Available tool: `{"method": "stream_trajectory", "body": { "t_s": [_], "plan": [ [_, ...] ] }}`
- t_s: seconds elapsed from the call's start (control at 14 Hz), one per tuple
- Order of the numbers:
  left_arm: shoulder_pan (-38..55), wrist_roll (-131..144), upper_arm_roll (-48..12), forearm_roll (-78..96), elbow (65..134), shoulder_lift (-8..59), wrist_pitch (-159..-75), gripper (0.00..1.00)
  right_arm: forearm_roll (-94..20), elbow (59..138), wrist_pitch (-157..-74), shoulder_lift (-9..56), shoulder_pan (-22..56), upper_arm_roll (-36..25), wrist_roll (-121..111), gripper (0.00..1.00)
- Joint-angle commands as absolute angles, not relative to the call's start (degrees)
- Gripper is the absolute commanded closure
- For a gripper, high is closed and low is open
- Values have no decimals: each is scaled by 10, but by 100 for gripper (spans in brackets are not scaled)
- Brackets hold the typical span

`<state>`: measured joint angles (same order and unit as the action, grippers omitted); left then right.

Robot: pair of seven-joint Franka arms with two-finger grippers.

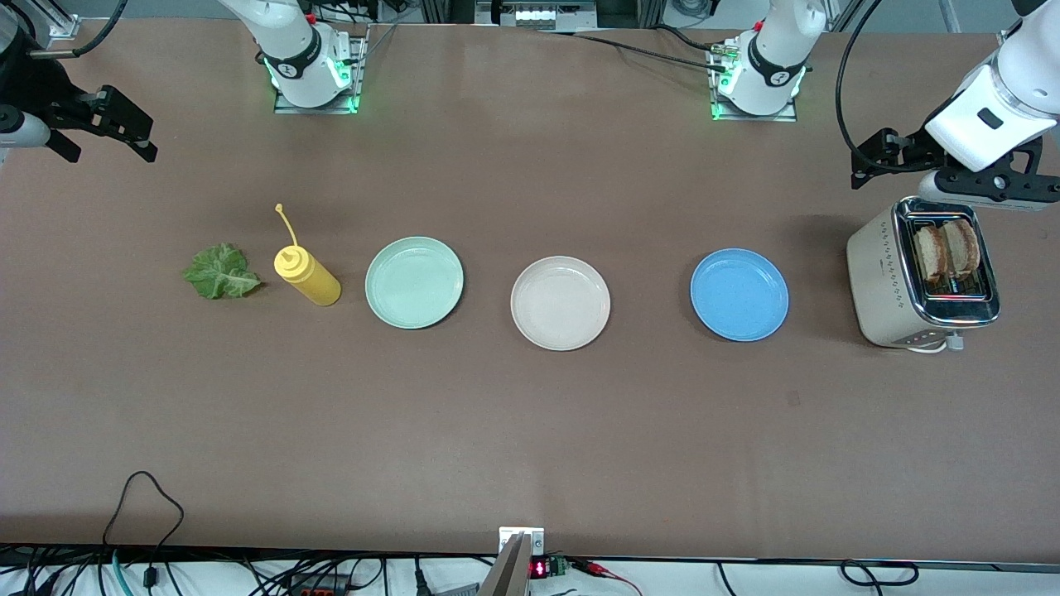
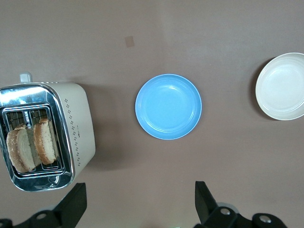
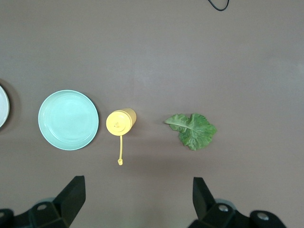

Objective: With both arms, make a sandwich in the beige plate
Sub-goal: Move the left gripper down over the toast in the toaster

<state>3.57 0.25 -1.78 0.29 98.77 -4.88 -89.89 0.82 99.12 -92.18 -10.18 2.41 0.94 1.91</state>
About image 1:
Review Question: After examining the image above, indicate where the pale bread slice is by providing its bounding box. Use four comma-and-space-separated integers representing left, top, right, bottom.
913, 225, 949, 282

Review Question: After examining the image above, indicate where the green lettuce leaf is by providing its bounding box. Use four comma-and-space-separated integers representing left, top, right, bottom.
182, 243, 264, 300

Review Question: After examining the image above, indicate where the yellow mustard squeeze bottle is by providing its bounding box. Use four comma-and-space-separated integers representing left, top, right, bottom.
273, 203, 343, 308

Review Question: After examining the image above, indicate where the blue plate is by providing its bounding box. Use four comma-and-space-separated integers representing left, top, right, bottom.
689, 248, 791, 343

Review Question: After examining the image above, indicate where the light green plate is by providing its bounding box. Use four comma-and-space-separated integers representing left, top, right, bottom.
364, 236, 465, 330

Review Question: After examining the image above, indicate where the beige plate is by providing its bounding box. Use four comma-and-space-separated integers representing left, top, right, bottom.
509, 255, 612, 352

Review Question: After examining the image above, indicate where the brown crusted bread slice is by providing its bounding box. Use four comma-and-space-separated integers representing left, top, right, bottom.
944, 218, 982, 278

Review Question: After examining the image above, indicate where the cream and chrome toaster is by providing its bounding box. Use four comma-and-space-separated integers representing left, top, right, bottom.
846, 195, 1001, 349

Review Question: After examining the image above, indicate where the white power strip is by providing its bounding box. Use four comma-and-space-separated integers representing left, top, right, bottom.
476, 0, 599, 31

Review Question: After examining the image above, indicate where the red and black clip lead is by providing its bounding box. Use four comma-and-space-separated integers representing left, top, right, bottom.
571, 558, 643, 596

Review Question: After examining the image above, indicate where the grey aluminium bar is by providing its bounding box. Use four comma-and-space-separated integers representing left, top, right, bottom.
476, 532, 532, 596

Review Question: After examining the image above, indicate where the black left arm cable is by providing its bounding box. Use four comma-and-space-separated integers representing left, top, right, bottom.
835, 0, 941, 173

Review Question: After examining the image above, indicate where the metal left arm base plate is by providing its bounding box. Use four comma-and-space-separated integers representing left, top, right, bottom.
708, 40, 801, 123

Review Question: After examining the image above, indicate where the white toaster power cord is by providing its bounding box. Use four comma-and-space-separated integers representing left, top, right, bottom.
907, 329, 966, 356

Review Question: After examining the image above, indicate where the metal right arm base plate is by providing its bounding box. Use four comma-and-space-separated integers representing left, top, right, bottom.
273, 23, 370, 115

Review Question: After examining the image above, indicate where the black cable to arm base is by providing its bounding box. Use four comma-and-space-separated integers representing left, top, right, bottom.
534, 25, 730, 75

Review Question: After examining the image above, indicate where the black flat looped cable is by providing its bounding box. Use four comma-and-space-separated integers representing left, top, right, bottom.
839, 560, 921, 588

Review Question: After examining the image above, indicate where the black looped cable with plug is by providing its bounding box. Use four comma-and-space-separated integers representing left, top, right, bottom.
101, 471, 185, 590

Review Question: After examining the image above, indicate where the silver mounting bracket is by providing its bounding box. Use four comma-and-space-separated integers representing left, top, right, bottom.
498, 526, 546, 557

